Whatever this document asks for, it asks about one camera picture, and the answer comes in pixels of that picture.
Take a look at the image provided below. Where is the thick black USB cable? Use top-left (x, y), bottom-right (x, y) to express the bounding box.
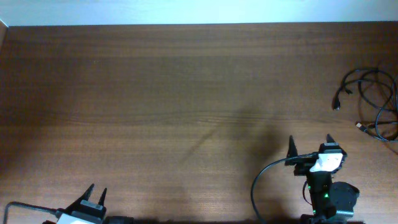
top-left (355, 67), bottom-right (398, 143)

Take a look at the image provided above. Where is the left camera cable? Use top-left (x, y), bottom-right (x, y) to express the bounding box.
top-left (2, 201), bottom-right (63, 224)

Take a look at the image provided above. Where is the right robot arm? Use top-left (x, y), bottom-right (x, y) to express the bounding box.
top-left (285, 134), bottom-right (359, 224)

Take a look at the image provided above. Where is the camera cable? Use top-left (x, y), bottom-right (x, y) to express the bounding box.
top-left (250, 152), bottom-right (320, 224)
top-left (2, 201), bottom-right (63, 224)

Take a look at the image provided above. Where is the thin black USB cable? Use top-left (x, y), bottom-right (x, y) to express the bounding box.
top-left (332, 68), bottom-right (398, 111)

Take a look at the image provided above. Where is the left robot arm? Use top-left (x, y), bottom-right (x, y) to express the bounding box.
top-left (42, 184), bottom-right (134, 224)

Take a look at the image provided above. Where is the right camera cable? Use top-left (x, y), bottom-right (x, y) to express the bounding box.
top-left (250, 152), bottom-right (320, 224)

